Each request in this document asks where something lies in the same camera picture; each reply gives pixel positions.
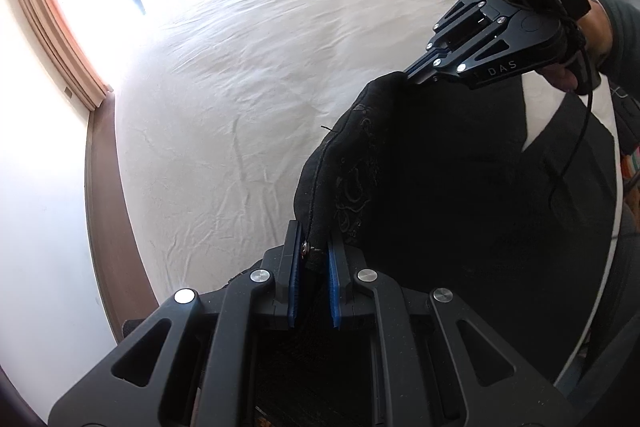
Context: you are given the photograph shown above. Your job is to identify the black denim pants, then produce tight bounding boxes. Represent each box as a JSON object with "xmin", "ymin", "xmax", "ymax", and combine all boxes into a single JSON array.
[{"xmin": 294, "ymin": 72, "xmax": 621, "ymax": 381}]

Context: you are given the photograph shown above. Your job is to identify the grey sleeved right forearm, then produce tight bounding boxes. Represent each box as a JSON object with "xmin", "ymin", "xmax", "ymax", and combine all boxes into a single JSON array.
[{"xmin": 596, "ymin": 0, "xmax": 640, "ymax": 100}]

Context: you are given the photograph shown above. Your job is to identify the beige window curtain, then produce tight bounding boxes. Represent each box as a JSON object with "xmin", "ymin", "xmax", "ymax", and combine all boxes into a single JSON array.
[{"xmin": 17, "ymin": 0, "xmax": 111, "ymax": 112}]

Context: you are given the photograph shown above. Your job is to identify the white bed sheet mattress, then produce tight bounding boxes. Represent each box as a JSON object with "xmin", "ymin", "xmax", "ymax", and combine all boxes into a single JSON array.
[{"xmin": 115, "ymin": 0, "xmax": 615, "ymax": 300}]

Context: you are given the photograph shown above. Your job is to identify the person's right hand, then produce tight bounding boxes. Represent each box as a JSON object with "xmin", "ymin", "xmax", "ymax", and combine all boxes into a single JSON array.
[{"xmin": 537, "ymin": 0, "xmax": 613, "ymax": 93}]

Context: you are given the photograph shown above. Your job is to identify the wooden bed frame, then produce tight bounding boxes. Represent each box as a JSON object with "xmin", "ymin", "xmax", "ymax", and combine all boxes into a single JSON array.
[{"xmin": 85, "ymin": 92, "xmax": 158, "ymax": 341}]

